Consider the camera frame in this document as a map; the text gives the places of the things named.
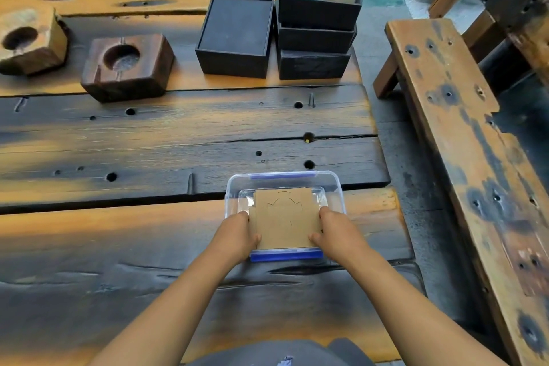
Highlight person's right hand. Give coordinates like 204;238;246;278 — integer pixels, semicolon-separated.
308;206;373;269

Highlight person's left hand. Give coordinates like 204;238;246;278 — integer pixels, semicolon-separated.
209;210;262;269

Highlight clear plastic container blue clips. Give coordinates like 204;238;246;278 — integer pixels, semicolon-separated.
224;170;347;264

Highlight brown cardboard stack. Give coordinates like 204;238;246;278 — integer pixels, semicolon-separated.
248;186;323;252

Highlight person's right forearm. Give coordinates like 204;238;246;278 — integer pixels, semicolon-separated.
339;249;509;366

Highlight person's left forearm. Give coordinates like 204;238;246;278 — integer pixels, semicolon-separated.
87;249;241;366

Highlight black stacked box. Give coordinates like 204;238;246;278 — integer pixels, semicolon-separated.
276;47;352;81
276;20;358;55

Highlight wide black box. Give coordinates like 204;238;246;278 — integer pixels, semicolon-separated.
195;0;276;79

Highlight grey printed shirt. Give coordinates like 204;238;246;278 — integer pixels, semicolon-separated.
188;337;376;366

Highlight rustic wooden table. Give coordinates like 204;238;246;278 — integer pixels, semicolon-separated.
0;0;428;364

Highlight weathered wooden bench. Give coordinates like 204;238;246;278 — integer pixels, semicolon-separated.
372;18;549;366

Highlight dark wooden ashtray block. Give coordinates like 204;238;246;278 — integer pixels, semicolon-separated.
80;33;176;104

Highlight light wooden ashtray block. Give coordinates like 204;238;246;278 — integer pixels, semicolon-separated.
0;5;70;77

